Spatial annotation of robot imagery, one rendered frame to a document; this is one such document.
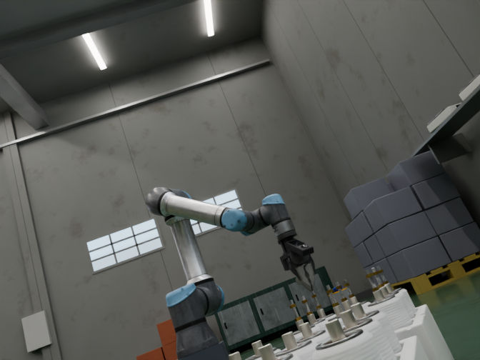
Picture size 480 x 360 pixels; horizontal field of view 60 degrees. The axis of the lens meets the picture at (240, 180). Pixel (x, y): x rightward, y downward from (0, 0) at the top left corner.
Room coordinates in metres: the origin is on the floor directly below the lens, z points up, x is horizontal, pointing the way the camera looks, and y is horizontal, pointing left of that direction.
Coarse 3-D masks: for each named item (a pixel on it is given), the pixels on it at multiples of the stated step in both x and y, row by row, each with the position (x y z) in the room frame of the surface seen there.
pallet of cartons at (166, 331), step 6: (156, 324) 6.64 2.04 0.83; (162, 324) 6.64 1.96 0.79; (168, 324) 6.65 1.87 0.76; (162, 330) 6.64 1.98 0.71; (168, 330) 6.65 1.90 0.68; (174, 330) 6.65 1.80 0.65; (162, 336) 6.64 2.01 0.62; (168, 336) 6.64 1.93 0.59; (174, 336) 6.65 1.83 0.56; (162, 342) 6.64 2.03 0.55; (168, 342) 6.64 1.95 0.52; (174, 342) 6.65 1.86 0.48; (162, 348) 6.63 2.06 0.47; (168, 348) 6.64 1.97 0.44; (174, 348) 6.65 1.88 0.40; (144, 354) 6.65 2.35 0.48; (150, 354) 6.65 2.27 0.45; (156, 354) 6.65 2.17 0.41; (162, 354) 6.66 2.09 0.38; (168, 354) 6.64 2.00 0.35; (174, 354) 6.65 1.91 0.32
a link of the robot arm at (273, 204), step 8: (264, 200) 1.47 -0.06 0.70; (272, 200) 1.46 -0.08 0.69; (280, 200) 1.47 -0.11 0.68; (264, 208) 1.47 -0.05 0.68; (272, 208) 1.46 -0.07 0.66; (280, 208) 1.46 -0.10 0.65; (264, 216) 1.47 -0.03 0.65; (272, 216) 1.46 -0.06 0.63; (280, 216) 1.46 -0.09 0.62; (288, 216) 1.47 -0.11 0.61; (272, 224) 1.48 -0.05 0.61
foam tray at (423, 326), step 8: (424, 304) 1.44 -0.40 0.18; (416, 312) 1.32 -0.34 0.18; (424, 312) 1.27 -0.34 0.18; (416, 320) 1.16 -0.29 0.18; (424, 320) 1.16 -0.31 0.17; (432, 320) 1.37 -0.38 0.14; (408, 328) 1.10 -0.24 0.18; (416, 328) 1.08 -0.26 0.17; (424, 328) 1.08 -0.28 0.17; (432, 328) 1.26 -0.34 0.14; (400, 336) 1.10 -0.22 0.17; (408, 336) 1.09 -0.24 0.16; (424, 336) 1.08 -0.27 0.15; (432, 336) 1.16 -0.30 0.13; (440, 336) 1.36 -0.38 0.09; (424, 344) 1.08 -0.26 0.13; (432, 344) 1.08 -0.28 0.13; (440, 344) 1.25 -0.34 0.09; (432, 352) 1.08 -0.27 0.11; (440, 352) 1.16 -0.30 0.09; (448, 352) 1.36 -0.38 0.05
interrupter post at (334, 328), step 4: (332, 320) 0.68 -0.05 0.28; (336, 320) 0.67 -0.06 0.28; (328, 324) 0.67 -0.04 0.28; (332, 324) 0.67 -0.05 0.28; (336, 324) 0.67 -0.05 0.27; (340, 324) 0.67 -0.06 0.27; (328, 328) 0.67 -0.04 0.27; (332, 328) 0.67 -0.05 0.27; (336, 328) 0.67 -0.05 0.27; (340, 328) 0.67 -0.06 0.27; (332, 332) 0.67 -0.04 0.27; (336, 332) 0.67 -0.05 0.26; (340, 332) 0.67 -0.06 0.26; (332, 336) 0.67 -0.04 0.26; (336, 336) 0.67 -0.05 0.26; (340, 336) 0.67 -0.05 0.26; (344, 336) 0.67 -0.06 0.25; (332, 340) 0.67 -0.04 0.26; (336, 340) 0.67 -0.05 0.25
